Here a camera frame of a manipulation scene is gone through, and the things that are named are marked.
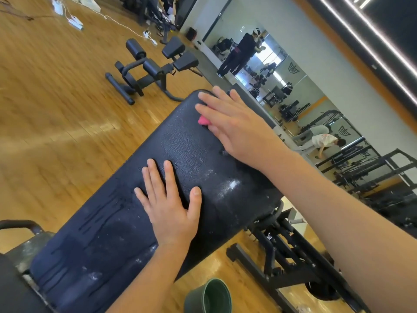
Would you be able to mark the black wall screen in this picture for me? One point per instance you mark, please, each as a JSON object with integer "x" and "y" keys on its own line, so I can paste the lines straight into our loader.
{"x": 186, "y": 9}

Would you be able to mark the black gym machine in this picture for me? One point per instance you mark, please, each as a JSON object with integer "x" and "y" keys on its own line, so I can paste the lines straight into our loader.
{"x": 150, "y": 67}

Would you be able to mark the person's left forearm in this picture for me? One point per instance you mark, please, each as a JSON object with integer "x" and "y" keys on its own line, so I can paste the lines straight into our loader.
{"x": 150, "y": 283}

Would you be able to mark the dark green plastic bucket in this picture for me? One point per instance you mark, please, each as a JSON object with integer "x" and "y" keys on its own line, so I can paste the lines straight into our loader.
{"x": 207, "y": 298}

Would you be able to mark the pink cleaning cloth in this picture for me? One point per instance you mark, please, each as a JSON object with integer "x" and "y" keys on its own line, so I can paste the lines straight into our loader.
{"x": 203, "y": 120}

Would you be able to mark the person's left hand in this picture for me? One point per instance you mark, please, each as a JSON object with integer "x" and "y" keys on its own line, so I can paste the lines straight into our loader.
{"x": 171, "y": 215}

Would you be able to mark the white box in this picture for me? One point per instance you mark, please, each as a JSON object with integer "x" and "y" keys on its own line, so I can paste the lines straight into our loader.
{"x": 90, "y": 4}

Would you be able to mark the person's right hand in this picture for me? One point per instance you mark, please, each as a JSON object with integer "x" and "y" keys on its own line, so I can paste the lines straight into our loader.
{"x": 244, "y": 130}

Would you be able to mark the black dumbbell rack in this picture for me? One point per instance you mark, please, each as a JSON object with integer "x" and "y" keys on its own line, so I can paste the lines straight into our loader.
{"x": 150, "y": 6}

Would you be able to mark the person's right forearm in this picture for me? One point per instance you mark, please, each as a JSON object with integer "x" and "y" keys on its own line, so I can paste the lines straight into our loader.
{"x": 352, "y": 231}

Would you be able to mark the large wall mirror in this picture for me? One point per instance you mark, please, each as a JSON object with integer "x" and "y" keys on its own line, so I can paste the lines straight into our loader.
{"x": 286, "y": 68}

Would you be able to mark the white power strip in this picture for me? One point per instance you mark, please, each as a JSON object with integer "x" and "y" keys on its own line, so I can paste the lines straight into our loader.
{"x": 58, "y": 7}
{"x": 75, "y": 22}

